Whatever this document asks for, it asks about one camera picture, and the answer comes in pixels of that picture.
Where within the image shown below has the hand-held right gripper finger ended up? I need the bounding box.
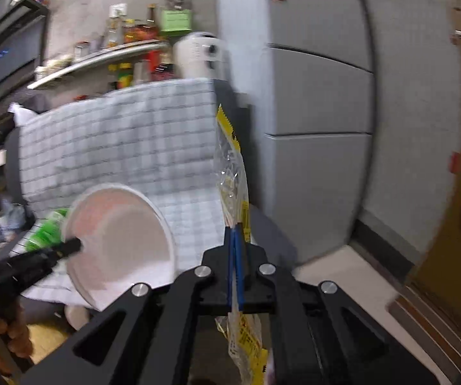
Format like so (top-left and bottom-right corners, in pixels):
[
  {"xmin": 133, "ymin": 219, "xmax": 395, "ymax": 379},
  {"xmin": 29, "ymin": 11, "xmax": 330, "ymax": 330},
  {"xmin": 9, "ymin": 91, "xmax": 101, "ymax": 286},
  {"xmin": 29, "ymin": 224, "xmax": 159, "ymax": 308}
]
[
  {"xmin": 235, "ymin": 230, "xmax": 440, "ymax": 385},
  {"xmin": 19, "ymin": 228, "xmax": 235, "ymax": 385}
]

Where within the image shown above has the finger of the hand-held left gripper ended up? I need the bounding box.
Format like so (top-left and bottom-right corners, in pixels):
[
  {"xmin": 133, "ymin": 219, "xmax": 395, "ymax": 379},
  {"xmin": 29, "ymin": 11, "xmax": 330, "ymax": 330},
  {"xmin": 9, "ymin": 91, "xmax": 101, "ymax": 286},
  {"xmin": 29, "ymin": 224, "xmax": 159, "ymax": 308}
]
[{"xmin": 0, "ymin": 237, "xmax": 84, "ymax": 290}]

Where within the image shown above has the white round bowl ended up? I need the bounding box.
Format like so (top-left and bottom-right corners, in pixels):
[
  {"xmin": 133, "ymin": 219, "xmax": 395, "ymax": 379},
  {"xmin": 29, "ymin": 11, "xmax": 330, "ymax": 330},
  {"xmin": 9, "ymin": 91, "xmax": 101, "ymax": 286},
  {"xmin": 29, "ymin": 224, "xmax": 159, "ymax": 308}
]
[{"xmin": 61, "ymin": 184, "xmax": 177, "ymax": 311}]

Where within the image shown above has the yellow clear plastic wrapper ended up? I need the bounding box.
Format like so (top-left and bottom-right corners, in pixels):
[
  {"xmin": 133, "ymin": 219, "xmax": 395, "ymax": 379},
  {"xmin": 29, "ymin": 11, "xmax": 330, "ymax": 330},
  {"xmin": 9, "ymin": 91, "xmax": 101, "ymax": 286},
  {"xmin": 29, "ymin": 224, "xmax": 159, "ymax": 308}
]
[{"xmin": 214, "ymin": 104, "xmax": 269, "ymax": 385}]

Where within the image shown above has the person's left hand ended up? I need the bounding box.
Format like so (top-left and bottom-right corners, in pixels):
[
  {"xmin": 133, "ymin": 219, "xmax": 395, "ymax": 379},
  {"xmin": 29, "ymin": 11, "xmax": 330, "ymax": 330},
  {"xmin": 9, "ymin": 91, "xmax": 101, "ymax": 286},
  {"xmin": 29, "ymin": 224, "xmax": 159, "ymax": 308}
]
[{"xmin": 0, "ymin": 315, "xmax": 34, "ymax": 375}]

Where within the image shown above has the green snack bag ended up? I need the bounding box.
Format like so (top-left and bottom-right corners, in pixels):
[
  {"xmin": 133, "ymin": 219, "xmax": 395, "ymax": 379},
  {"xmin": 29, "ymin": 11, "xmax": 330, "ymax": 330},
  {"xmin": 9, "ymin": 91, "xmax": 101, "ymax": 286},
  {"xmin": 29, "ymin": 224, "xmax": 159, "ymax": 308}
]
[{"xmin": 26, "ymin": 208, "xmax": 71, "ymax": 251}]

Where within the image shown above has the dark grey sofa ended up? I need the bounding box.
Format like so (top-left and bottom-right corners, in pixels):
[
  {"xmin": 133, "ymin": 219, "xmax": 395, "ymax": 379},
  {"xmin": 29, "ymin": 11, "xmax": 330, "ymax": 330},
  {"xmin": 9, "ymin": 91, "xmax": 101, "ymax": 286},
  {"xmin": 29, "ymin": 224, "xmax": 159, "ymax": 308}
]
[{"xmin": 4, "ymin": 79, "xmax": 299, "ymax": 329}]

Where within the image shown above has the yellow rug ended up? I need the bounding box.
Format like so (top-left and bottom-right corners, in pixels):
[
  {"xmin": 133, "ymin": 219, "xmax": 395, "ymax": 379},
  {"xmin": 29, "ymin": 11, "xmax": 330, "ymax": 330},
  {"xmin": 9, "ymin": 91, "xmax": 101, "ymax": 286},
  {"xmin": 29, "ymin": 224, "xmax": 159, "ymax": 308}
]
[{"xmin": 22, "ymin": 321, "xmax": 91, "ymax": 365}]

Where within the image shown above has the white checked cloth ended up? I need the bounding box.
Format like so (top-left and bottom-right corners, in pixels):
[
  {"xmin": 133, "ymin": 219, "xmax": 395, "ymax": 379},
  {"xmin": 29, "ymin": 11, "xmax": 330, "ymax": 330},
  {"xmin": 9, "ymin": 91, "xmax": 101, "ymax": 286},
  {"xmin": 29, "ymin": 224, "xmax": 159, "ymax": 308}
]
[{"xmin": 8, "ymin": 78, "xmax": 231, "ymax": 309}]

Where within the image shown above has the black range hood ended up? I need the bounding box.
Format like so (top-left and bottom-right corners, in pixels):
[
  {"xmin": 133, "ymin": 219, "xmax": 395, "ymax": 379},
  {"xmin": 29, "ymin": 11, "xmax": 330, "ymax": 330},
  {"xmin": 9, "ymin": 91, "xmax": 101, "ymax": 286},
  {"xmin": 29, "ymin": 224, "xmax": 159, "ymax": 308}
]
[{"xmin": 0, "ymin": 0, "xmax": 49, "ymax": 119}]

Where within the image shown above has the striped doormat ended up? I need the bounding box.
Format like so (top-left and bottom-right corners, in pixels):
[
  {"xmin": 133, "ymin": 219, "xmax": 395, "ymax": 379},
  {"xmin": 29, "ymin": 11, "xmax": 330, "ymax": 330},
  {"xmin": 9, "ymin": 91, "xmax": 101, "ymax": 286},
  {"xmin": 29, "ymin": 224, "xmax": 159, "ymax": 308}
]
[{"xmin": 387, "ymin": 278, "xmax": 461, "ymax": 373}]

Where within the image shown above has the grey refrigerator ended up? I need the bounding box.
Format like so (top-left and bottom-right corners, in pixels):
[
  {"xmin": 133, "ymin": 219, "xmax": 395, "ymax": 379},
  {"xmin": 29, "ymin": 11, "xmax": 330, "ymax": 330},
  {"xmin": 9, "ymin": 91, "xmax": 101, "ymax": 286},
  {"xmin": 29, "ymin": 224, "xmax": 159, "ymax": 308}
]
[{"xmin": 214, "ymin": 0, "xmax": 377, "ymax": 273}]

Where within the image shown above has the white round kitchen appliance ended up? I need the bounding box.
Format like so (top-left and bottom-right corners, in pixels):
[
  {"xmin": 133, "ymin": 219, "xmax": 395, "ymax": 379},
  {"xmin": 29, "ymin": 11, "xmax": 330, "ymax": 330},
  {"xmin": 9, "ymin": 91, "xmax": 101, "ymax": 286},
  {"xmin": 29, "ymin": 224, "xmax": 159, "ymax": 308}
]
[{"xmin": 173, "ymin": 31, "xmax": 228, "ymax": 81}]

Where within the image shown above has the shelf with bottles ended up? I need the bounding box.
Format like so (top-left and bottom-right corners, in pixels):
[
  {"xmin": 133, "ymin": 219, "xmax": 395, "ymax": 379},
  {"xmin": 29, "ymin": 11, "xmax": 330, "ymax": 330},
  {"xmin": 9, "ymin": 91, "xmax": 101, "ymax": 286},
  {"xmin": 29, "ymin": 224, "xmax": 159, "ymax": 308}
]
[{"xmin": 36, "ymin": 4, "xmax": 175, "ymax": 89}]

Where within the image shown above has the green plastic basket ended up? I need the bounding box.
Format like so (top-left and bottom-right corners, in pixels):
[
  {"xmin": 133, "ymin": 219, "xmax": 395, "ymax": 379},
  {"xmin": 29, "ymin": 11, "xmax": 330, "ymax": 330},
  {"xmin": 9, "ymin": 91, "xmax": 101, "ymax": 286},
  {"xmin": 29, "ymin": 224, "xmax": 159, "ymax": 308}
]
[{"xmin": 159, "ymin": 8, "xmax": 194, "ymax": 33}]

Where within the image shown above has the metal wall shelf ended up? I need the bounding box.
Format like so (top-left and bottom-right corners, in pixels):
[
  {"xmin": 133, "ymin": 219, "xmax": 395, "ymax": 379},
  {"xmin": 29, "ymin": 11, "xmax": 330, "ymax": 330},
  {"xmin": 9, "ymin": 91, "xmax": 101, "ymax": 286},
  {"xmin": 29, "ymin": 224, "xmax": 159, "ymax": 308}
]
[{"xmin": 27, "ymin": 40, "xmax": 169, "ymax": 90}]

